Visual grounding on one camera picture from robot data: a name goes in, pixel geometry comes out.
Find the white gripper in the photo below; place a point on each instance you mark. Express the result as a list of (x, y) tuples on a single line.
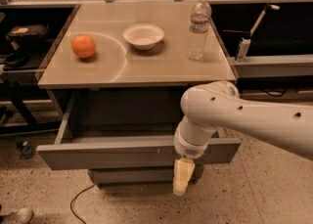
[(188, 147)]

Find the grey top drawer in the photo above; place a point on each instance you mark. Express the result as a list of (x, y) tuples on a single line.
[(116, 129)]

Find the grey drawer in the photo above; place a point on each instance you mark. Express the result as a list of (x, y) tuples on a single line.
[(132, 175), (116, 129)]

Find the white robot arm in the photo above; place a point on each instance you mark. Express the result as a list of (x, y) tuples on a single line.
[(208, 107)]

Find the grey bottom drawer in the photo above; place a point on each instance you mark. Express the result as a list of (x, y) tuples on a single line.
[(132, 175)]

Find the grey drawer cabinet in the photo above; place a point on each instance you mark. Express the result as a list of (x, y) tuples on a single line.
[(116, 64)]

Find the white bowl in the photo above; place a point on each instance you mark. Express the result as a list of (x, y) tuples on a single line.
[(143, 36)]

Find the clear plastic water bottle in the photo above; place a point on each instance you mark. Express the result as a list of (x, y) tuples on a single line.
[(200, 18)]

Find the orange fruit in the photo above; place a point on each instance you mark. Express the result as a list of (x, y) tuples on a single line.
[(83, 46)]

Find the small black floor object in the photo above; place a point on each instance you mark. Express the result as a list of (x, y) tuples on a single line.
[(25, 149)]

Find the white shoe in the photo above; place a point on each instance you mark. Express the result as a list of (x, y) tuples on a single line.
[(22, 216)]

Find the black item on shelf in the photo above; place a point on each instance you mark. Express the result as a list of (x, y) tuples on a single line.
[(28, 30)]

